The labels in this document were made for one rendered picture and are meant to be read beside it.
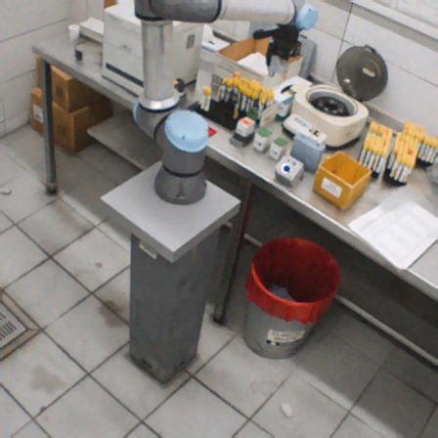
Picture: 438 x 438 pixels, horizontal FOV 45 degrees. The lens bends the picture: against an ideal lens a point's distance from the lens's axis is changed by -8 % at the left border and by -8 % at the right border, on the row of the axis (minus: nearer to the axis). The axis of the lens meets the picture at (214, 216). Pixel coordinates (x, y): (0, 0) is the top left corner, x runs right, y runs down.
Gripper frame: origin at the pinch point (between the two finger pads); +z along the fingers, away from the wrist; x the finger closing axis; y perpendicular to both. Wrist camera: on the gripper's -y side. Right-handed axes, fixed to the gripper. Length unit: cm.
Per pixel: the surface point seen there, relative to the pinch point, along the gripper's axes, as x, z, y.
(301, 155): -4.2, 21.3, 20.1
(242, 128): -9.5, 19.4, -0.8
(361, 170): 0.6, 17.6, 40.0
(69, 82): 16, 66, -128
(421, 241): -6, 24, 69
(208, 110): -5.1, 23.3, -18.8
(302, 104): 14.2, 14.3, 7.4
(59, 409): -94, 113, -7
